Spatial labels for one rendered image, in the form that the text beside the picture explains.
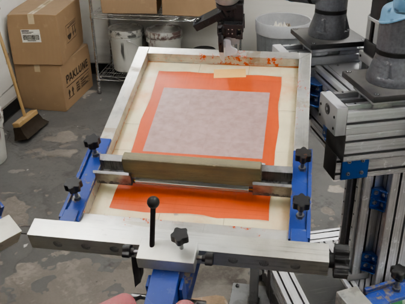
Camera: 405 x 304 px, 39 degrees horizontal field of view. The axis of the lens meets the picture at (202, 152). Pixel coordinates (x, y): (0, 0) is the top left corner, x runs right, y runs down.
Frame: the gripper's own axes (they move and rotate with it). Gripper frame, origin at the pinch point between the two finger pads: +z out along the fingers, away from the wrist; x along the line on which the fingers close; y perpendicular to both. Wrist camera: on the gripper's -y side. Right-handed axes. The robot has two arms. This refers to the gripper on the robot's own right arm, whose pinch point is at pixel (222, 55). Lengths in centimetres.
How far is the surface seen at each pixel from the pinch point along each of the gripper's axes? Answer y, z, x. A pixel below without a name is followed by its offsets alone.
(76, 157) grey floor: -122, 162, 107
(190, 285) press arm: 2, 14, -81
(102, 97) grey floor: -138, 191, 212
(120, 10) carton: -120, 124, 242
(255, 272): 12, 109, -10
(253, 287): 12, 117, -12
